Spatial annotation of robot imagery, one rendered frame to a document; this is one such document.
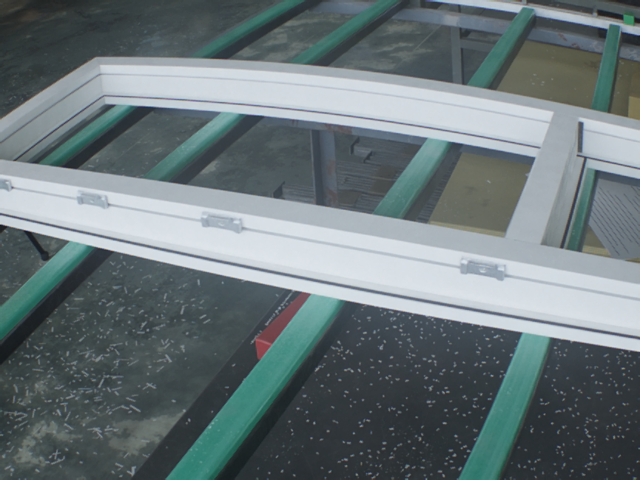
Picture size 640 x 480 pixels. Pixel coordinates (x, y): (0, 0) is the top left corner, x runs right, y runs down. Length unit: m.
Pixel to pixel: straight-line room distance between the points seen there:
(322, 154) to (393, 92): 0.29
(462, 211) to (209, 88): 0.49
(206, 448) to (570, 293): 0.39
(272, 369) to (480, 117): 0.57
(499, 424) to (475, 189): 0.91
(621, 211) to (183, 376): 1.21
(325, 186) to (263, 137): 1.86
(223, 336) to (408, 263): 1.49
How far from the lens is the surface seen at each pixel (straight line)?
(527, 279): 0.90
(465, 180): 1.69
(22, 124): 1.42
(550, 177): 1.06
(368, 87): 1.33
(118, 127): 1.51
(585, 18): 2.11
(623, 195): 1.69
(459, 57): 2.64
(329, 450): 1.17
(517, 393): 0.83
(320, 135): 1.55
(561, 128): 1.21
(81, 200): 1.11
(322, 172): 1.58
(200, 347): 2.35
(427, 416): 1.21
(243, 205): 1.00
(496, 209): 1.59
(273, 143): 3.38
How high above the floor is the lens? 1.41
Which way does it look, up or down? 31 degrees down
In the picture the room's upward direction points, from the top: 4 degrees counter-clockwise
